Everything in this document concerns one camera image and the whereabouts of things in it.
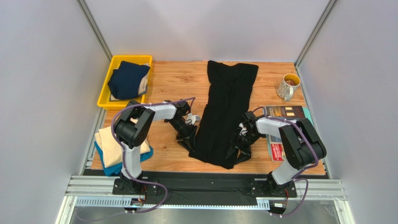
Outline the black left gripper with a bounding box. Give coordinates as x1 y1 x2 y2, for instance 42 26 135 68
168 119 198 152

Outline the black t shirt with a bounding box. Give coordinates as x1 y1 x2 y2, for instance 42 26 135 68
189 61 259 169

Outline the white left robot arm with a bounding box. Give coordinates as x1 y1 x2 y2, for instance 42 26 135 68
111 98 200 180

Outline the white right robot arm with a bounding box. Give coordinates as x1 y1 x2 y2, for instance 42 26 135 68
226 111 327 187

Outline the red illustrated book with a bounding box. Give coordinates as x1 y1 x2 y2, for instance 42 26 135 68
270 143 285 162

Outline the dark blue book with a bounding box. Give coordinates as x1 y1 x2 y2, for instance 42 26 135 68
266 105 313 124

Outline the yellow rimmed mug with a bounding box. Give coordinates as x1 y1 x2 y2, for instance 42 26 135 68
277 74 301 101

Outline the cream folded shirt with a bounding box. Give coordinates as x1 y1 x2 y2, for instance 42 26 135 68
94 118 152 168

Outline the teal folded shirt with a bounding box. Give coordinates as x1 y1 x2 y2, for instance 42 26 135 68
94 142 154 176

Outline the yellow plastic bin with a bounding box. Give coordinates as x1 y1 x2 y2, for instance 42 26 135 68
97 55 153 110

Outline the navy blue folded shirt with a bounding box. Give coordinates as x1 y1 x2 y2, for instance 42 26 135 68
107 61 150 101

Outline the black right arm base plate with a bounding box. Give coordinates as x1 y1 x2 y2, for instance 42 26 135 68
249 179 298 198

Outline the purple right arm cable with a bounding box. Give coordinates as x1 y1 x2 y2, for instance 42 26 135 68
252 106 320 217

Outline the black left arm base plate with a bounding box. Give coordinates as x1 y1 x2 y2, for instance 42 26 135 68
112 177 158 196

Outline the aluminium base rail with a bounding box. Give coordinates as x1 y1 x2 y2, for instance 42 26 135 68
56 171 354 224

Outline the left aluminium corner post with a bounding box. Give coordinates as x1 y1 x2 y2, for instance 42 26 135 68
76 0 113 62

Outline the aluminium corner post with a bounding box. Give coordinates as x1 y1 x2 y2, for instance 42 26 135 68
294 0 339 69
76 0 113 62

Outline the right aluminium corner post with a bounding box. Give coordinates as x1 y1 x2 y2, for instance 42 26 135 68
294 0 339 69

